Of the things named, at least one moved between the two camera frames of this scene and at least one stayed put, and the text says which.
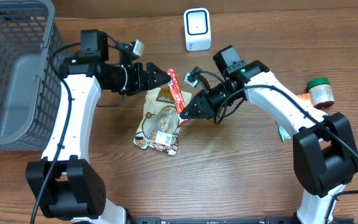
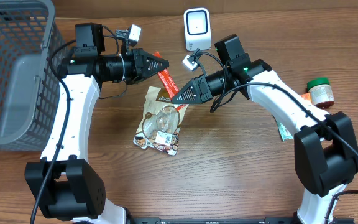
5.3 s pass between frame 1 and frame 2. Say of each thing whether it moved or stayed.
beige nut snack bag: stayed
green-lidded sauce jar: stayed
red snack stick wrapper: moved
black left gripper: moved
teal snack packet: stayed
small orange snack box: stayed
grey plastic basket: stayed
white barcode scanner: stayed
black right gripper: moved
